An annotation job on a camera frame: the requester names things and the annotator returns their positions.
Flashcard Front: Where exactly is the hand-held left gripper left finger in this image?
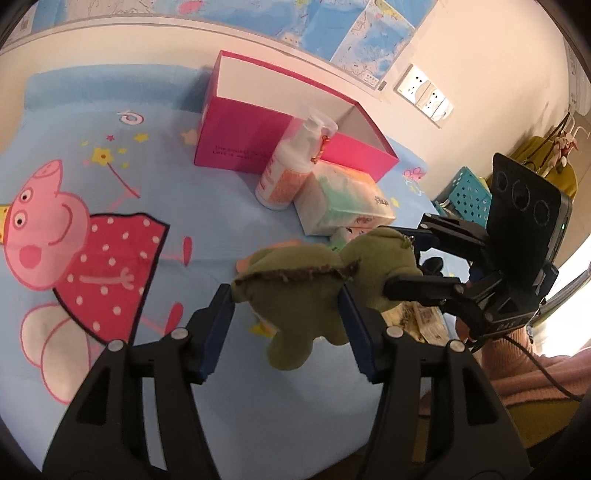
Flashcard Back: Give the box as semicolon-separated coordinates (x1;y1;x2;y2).
41;282;237;480

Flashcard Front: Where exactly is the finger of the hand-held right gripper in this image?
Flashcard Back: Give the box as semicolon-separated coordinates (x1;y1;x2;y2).
382;272;468;315
396;213;491;267

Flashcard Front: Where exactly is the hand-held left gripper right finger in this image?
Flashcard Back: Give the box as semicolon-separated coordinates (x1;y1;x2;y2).
337;282;530;480

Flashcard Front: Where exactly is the green plush toy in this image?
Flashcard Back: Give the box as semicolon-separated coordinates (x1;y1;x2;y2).
229;227;423;371

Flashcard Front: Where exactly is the pink cardboard box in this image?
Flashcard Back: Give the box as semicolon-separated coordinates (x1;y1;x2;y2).
193;50;400;183

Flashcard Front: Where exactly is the person's right forearm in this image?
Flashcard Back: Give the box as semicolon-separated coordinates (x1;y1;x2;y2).
479;323;591;409

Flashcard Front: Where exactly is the person's right hand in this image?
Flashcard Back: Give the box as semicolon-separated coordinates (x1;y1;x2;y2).
455;316;481;352

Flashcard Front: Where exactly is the yellow printed packet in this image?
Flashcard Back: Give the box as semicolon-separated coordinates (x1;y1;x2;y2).
383;302;451;345

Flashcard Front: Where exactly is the blue plastic basket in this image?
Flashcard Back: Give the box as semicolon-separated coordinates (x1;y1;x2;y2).
434;166;493;227

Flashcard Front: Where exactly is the yellow chair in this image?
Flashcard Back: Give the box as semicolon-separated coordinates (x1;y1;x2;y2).
510;136;579;200

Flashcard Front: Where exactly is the white hanging plush toy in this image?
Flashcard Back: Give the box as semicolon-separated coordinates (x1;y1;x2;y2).
547;124;583;172

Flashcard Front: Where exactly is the floral tissue pack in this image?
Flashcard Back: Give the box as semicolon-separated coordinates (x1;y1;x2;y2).
330;225;384;253

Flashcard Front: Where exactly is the blue cartoon bed sheet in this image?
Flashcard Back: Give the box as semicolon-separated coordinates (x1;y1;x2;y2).
0;65;439;464

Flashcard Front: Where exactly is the pastel tissue pack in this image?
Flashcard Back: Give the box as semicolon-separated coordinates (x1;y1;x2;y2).
294;161;397;236

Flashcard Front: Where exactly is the white lotion bottle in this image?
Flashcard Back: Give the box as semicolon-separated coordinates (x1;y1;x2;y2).
255;115;339;212

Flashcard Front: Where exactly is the white wall socket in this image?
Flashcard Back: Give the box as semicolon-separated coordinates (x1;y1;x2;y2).
417;81;455;128
396;64;432;104

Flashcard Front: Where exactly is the black cable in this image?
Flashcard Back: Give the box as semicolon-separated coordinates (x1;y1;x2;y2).
502;335;585;401

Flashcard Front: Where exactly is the wall map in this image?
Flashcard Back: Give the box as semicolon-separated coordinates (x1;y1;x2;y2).
0;0;437;91

